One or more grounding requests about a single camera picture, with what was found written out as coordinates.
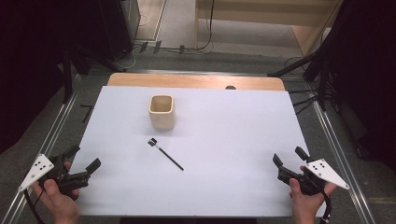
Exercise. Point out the black metal stand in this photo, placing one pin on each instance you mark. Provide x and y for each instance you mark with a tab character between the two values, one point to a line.
320	68
67	77

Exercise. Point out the metal floor rail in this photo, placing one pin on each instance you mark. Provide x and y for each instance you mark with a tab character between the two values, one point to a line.
339	155
46	146

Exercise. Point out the white board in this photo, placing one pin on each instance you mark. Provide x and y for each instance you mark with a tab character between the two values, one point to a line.
224	140

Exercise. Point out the light wooden shelf unit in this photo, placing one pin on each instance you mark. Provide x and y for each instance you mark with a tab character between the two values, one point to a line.
264	14

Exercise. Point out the thin black brush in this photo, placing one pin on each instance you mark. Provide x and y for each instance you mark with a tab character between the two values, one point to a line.
168	156

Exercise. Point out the small black bracket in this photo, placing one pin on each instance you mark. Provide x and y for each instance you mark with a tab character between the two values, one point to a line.
87	112

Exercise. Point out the person's left hand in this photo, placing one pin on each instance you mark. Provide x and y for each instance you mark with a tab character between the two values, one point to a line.
60	207

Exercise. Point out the black cabinet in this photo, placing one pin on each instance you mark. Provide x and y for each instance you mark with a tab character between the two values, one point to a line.
120	28

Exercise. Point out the person's right hand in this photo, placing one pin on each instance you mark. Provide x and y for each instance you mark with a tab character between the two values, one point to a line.
306	208

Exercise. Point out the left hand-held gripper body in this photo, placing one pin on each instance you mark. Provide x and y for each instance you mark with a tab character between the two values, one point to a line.
37	169

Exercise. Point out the beige square cup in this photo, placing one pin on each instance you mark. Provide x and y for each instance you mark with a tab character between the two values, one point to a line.
162	119

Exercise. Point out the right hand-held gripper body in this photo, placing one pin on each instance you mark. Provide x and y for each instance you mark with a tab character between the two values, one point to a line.
323	171

